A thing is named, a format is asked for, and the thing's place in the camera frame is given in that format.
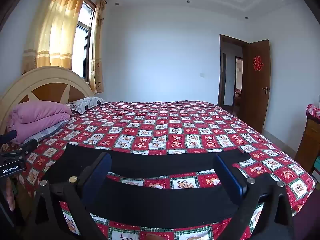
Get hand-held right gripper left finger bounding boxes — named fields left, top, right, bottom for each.
left=25, top=152, right=112, bottom=240

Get window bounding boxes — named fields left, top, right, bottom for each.
left=71, top=1, right=97, bottom=83

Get red printed bedsheet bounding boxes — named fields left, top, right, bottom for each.
left=15, top=100, right=316, bottom=240

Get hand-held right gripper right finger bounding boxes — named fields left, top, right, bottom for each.
left=213, top=153, right=294, bottom=240

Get pink folded blanket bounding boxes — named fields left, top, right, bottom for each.
left=7, top=100, right=72, bottom=144

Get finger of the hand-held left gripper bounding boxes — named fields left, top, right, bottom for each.
left=0, top=129, right=18, bottom=144
left=5, top=139, right=38, bottom=156

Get wide yellow curtain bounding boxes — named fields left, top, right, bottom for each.
left=22, top=0, right=89, bottom=74

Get grey pillow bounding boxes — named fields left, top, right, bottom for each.
left=24, top=120, right=69, bottom=144

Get white patterned pillow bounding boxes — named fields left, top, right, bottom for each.
left=65, top=97, right=107, bottom=114

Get person's left hand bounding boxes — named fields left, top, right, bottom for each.
left=5, top=179, right=16, bottom=212

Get red plaid cloth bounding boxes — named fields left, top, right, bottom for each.
left=305, top=104, right=320, bottom=119

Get wooden bed headboard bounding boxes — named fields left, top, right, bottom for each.
left=0, top=66, right=95, bottom=134

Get wooden cabinet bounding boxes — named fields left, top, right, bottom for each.
left=295, top=117, right=320, bottom=178

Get narrow yellow curtain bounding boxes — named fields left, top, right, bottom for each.
left=89, top=0, right=107, bottom=93

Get black pants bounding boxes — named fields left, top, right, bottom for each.
left=44, top=143, right=252, bottom=229

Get red paper door decoration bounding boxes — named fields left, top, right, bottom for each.
left=252, top=56, right=264, bottom=72

